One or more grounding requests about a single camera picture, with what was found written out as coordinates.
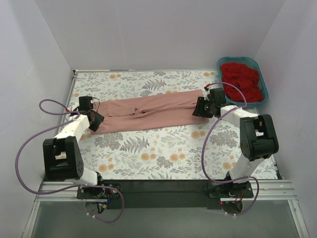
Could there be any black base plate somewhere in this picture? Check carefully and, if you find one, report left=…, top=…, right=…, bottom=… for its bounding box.
left=76, top=180, right=255, bottom=209

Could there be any purple cable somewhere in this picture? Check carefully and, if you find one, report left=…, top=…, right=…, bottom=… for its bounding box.
left=15, top=99, right=124, bottom=224
left=201, top=81, right=260, bottom=216

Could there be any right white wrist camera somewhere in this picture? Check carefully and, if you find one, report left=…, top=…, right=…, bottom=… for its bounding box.
left=204, top=84, right=213, bottom=101

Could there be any teal plastic basket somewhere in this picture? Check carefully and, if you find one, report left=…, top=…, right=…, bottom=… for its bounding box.
left=216, top=57, right=268, bottom=108

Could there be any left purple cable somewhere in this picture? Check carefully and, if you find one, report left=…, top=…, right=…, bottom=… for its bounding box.
left=15, top=99, right=124, bottom=224

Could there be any red t shirt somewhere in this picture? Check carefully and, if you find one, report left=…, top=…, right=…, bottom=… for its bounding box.
left=220, top=62, right=264, bottom=103

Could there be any floral table cloth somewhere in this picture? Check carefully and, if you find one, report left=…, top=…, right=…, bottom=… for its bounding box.
left=68, top=70, right=241, bottom=179

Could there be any aluminium frame rail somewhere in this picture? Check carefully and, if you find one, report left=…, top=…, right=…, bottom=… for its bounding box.
left=23, top=179, right=309, bottom=238

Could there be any pink t shirt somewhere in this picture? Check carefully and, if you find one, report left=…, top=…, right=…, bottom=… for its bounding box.
left=92, top=89, right=209, bottom=134

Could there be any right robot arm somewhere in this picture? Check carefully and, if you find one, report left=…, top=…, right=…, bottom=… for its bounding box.
left=193, top=84, right=279, bottom=198

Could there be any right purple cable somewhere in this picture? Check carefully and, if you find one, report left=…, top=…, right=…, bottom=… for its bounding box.
left=201, top=81, right=260, bottom=216

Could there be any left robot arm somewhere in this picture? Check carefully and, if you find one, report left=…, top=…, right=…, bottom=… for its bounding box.
left=43, top=96, right=106, bottom=198

